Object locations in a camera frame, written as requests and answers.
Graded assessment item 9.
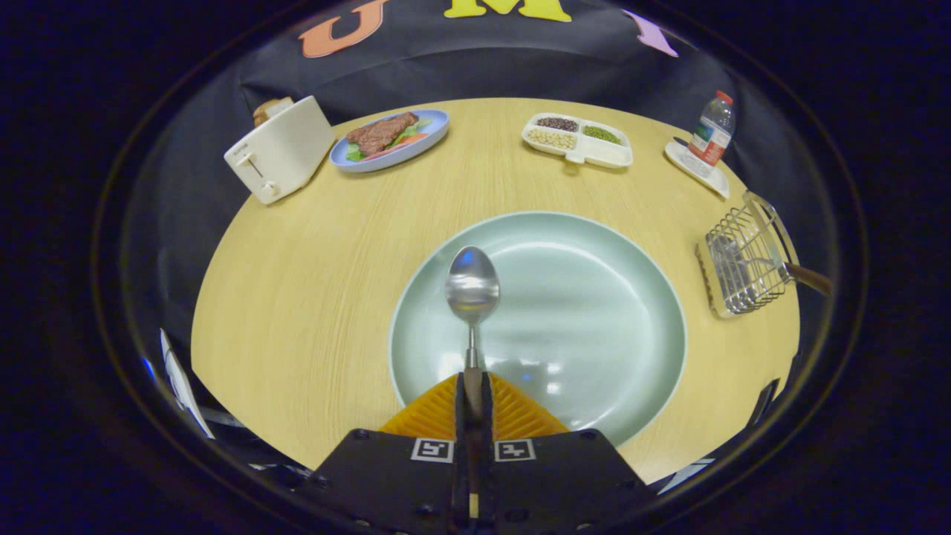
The metal wire basket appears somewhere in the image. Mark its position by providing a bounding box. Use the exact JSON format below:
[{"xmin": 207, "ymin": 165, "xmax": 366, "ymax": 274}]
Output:
[{"xmin": 695, "ymin": 190, "xmax": 802, "ymax": 320}]

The metal spoon with wooden handle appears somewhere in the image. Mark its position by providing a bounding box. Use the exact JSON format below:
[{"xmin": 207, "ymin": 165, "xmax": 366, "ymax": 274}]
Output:
[{"xmin": 444, "ymin": 245, "xmax": 502, "ymax": 424}]

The metal fork with wooden handle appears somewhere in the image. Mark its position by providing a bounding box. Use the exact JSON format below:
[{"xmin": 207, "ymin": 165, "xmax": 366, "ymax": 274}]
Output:
[{"xmin": 710, "ymin": 234, "xmax": 834, "ymax": 298}]

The brown toast slice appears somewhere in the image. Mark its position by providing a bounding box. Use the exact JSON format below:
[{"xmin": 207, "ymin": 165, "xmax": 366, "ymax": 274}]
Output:
[{"xmin": 253, "ymin": 97, "xmax": 295, "ymax": 127}]

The blue plate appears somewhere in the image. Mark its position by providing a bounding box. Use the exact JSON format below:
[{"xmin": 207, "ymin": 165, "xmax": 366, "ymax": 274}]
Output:
[{"xmin": 329, "ymin": 109, "xmax": 451, "ymax": 174}]

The clear bottle with red cap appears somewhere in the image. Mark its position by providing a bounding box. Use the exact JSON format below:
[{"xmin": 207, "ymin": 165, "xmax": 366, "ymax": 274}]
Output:
[{"xmin": 687, "ymin": 90, "xmax": 737, "ymax": 167}]

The white square coaster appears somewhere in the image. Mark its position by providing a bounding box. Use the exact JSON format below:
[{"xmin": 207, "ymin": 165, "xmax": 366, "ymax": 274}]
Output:
[{"xmin": 663, "ymin": 138, "xmax": 731, "ymax": 200}]

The white toaster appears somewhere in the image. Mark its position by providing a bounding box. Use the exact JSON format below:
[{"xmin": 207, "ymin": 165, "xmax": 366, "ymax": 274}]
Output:
[{"xmin": 224, "ymin": 95, "xmax": 337, "ymax": 206}]

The pale green plate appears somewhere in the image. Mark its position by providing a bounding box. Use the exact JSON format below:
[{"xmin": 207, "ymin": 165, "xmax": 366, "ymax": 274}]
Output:
[{"xmin": 388, "ymin": 211, "xmax": 689, "ymax": 449}]

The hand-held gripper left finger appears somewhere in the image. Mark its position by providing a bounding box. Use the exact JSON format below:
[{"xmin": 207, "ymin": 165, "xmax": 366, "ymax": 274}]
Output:
[{"xmin": 297, "ymin": 372, "xmax": 476, "ymax": 535}]

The brown steak with vegetables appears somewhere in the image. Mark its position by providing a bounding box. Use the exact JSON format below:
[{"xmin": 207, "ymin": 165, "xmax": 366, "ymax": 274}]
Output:
[{"xmin": 346, "ymin": 111, "xmax": 421, "ymax": 157}]

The white divided dish with beans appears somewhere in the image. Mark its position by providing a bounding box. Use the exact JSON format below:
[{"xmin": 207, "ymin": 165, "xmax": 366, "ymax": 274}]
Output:
[{"xmin": 521, "ymin": 112, "xmax": 634, "ymax": 169}]

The black table edge clamp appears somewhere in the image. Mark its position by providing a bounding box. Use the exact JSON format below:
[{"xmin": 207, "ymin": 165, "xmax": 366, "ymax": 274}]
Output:
[{"xmin": 752, "ymin": 377, "xmax": 782, "ymax": 426}]

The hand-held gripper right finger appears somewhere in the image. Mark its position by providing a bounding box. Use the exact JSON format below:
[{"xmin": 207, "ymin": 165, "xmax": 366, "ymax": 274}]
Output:
[{"xmin": 474, "ymin": 372, "xmax": 656, "ymax": 535}]

